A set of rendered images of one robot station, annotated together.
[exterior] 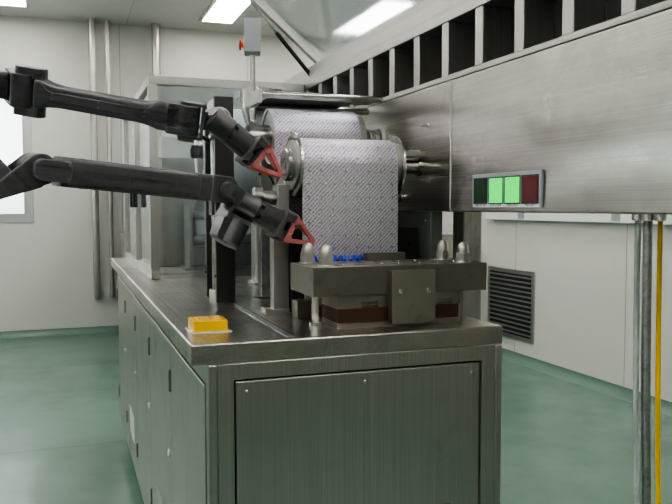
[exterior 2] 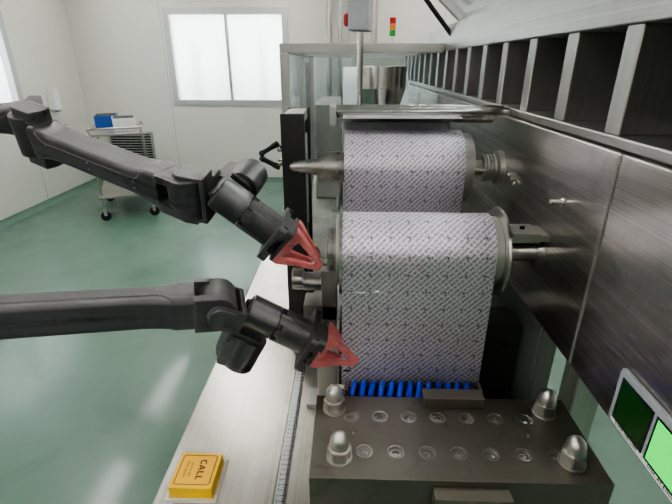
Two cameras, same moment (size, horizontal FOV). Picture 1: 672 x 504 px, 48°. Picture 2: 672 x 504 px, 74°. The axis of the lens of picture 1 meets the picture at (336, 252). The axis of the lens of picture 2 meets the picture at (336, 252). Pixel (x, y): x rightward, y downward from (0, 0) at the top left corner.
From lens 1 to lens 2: 1.20 m
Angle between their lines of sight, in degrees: 28
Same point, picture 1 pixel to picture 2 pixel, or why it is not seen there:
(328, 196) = (380, 308)
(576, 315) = not seen: outside the picture
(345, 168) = (409, 271)
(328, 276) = (333, 488)
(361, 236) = (426, 356)
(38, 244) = not seen: hidden behind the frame
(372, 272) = (406, 487)
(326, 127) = (416, 162)
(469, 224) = not seen: hidden behind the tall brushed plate
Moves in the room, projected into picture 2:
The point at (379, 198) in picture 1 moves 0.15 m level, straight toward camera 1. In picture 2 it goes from (459, 311) to (438, 364)
